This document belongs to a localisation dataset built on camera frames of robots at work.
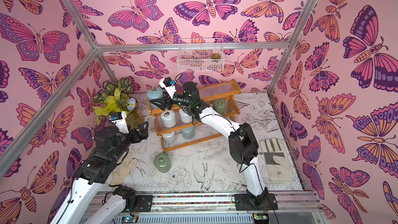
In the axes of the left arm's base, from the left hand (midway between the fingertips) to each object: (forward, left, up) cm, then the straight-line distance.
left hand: (141, 122), depth 71 cm
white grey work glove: (-8, -70, -27) cm, 75 cm away
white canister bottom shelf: (+4, -9, -20) cm, 23 cm away
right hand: (+12, -6, +7) cm, 15 cm away
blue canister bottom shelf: (+7, -19, -21) cm, 30 cm away
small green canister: (+15, -37, -5) cm, 40 cm away
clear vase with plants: (+19, +20, -3) cm, 28 cm away
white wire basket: (+46, -27, +6) cm, 54 cm away
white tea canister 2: (+9, -18, -9) cm, 22 cm away
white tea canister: (+7, -11, -6) cm, 14 cm away
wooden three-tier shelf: (+5, -14, -14) cm, 21 cm away
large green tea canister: (-11, -8, -19) cm, 24 cm away
